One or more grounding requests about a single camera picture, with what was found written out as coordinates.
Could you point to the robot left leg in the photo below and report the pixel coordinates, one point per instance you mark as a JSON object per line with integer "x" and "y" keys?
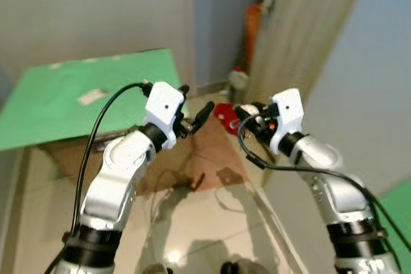
{"x": 154, "y": 268}

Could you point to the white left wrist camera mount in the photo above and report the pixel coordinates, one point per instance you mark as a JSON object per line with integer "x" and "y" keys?
{"x": 164, "y": 107}

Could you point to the robot right leg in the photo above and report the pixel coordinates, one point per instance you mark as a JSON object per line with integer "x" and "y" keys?
{"x": 235, "y": 267}

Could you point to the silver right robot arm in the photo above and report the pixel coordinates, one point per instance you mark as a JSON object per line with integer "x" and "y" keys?
{"x": 340, "y": 190}

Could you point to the white jug with red cap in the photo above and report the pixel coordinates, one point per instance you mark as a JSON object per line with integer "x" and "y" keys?
{"x": 239, "y": 79}

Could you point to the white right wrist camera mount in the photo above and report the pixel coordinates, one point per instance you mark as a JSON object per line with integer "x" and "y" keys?
{"x": 287, "y": 117}

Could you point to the wooden wardrobe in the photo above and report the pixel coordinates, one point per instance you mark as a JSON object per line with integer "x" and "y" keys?
{"x": 302, "y": 30}

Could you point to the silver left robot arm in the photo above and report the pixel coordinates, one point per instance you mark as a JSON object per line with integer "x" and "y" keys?
{"x": 112, "y": 184}

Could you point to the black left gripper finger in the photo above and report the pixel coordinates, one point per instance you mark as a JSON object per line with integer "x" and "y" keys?
{"x": 184, "y": 90}
{"x": 204, "y": 115}

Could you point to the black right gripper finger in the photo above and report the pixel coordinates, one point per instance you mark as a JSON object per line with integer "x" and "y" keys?
{"x": 245, "y": 116}

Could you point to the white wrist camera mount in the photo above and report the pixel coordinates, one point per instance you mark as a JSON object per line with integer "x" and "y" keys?
{"x": 287, "y": 117}
{"x": 164, "y": 107}

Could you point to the robot leg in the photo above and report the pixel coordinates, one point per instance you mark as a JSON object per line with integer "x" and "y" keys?
{"x": 154, "y": 268}
{"x": 235, "y": 267}

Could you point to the orange bag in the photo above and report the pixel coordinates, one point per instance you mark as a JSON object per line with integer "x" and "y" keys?
{"x": 252, "y": 30}

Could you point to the white card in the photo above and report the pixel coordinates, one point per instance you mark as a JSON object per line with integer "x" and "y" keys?
{"x": 93, "y": 97}

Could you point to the brown cardboard box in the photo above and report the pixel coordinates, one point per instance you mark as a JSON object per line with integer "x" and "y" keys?
{"x": 64, "y": 158}

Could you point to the green table mat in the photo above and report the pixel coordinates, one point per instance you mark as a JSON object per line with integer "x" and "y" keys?
{"x": 51, "y": 104}

